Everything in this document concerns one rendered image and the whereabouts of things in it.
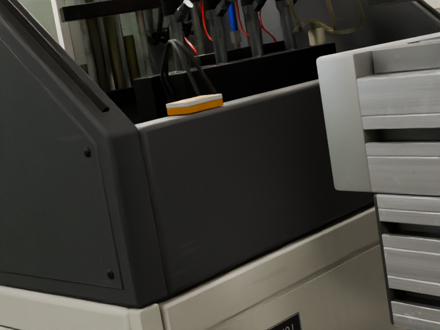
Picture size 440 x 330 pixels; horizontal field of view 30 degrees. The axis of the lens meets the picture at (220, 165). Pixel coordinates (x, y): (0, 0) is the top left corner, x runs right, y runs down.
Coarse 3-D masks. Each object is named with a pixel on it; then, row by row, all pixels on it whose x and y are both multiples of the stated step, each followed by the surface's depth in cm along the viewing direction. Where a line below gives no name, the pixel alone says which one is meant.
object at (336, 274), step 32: (352, 224) 96; (288, 256) 88; (320, 256) 92; (352, 256) 97; (192, 288) 79; (224, 288) 81; (256, 288) 84; (288, 288) 88; (320, 288) 92; (352, 288) 96; (384, 288) 101; (192, 320) 78; (224, 320) 81; (256, 320) 84; (288, 320) 88; (320, 320) 92; (352, 320) 96; (384, 320) 101
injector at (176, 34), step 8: (160, 0) 111; (168, 0) 110; (176, 0) 110; (168, 8) 110; (176, 8) 110; (184, 8) 109; (168, 16) 111; (176, 16) 110; (184, 16) 110; (168, 24) 111; (176, 24) 111; (176, 32) 111; (184, 40) 112; (176, 56) 112; (184, 56) 112; (176, 64) 112
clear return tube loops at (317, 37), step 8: (328, 0) 118; (328, 8) 118; (360, 8) 123; (296, 16) 113; (360, 16) 124; (304, 24) 125; (312, 24) 128; (320, 24) 126; (360, 24) 124; (296, 32) 116; (312, 32) 129; (320, 32) 129; (336, 32) 125; (344, 32) 124; (312, 40) 129; (320, 40) 129
